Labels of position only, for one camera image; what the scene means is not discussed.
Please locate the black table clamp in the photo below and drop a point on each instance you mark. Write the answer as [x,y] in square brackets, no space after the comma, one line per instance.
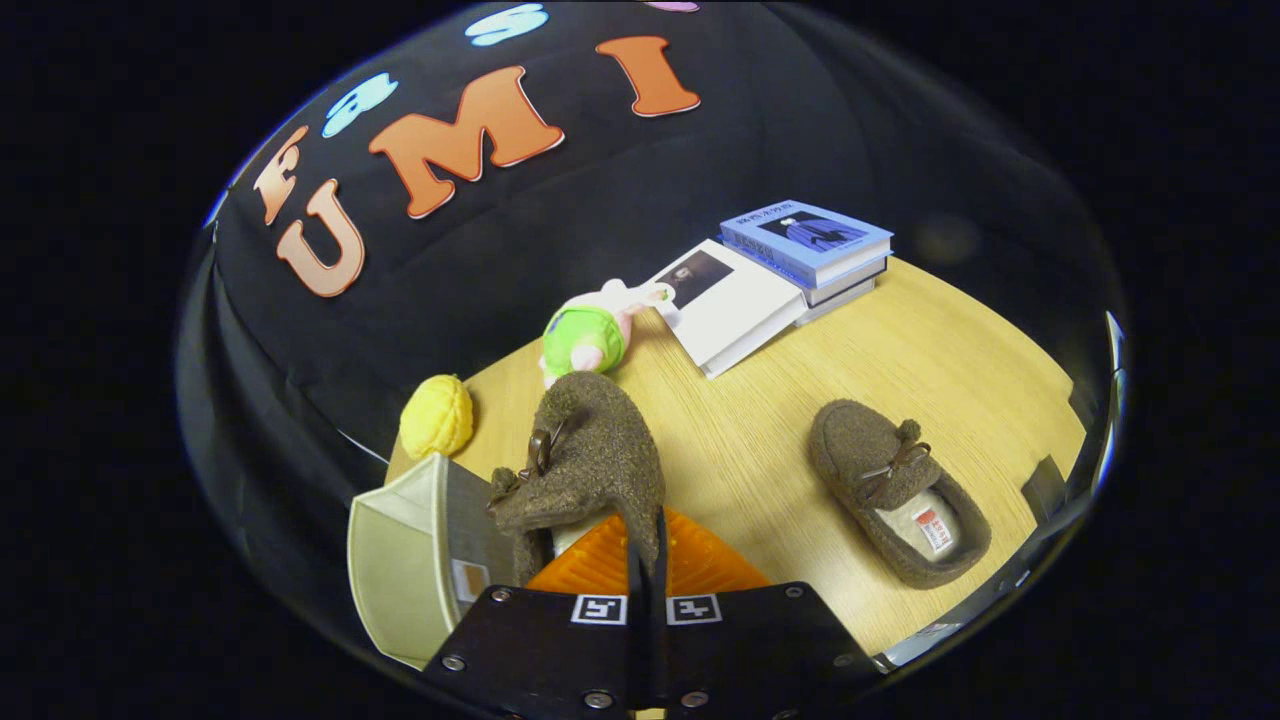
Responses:
[1045,487]

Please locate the black backdrop cloth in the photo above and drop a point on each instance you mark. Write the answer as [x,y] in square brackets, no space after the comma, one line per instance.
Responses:
[800,120]

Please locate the beige fabric storage box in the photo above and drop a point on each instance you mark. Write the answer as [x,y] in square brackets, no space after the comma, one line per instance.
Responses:
[400,560]

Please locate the white book with portrait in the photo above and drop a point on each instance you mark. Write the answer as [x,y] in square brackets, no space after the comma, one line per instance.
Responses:
[735,300]

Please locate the plain white book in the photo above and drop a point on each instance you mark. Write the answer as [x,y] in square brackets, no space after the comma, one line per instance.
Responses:
[840,302]

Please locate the blue spine book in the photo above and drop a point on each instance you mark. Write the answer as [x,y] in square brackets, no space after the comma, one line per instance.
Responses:
[850,283]

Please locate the brown fuzzy shoe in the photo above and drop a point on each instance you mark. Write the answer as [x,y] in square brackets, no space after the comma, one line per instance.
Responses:
[860,450]
[600,450]

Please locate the blue cover book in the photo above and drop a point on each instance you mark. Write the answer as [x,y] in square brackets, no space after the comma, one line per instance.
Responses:
[800,235]

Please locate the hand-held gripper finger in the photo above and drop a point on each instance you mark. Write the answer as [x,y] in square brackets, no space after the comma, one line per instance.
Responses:
[636,640]
[660,640]

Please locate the yellow plush toy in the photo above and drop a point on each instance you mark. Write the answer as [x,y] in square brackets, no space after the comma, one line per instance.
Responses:
[437,417]

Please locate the pink and green plush toy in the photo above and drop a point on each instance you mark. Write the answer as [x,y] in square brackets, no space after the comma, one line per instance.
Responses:
[585,335]

